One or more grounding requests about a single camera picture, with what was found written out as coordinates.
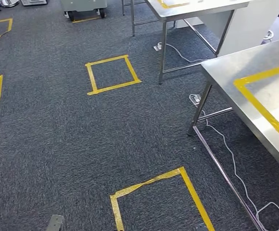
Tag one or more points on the steel workbench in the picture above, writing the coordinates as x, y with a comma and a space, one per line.
226, 70

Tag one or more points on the white power strip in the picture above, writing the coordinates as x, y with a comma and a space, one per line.
157, 47
195, 98

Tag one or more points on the yellow floor tape strip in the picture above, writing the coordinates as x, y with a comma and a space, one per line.
86, 19

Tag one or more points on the steel table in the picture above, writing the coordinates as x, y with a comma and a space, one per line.
190, 9

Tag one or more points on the grey wheeled cart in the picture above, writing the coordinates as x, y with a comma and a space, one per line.
84, 4

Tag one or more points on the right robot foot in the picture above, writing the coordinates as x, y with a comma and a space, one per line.
200, 228

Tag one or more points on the white partition board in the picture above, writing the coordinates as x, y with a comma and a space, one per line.
249, 28

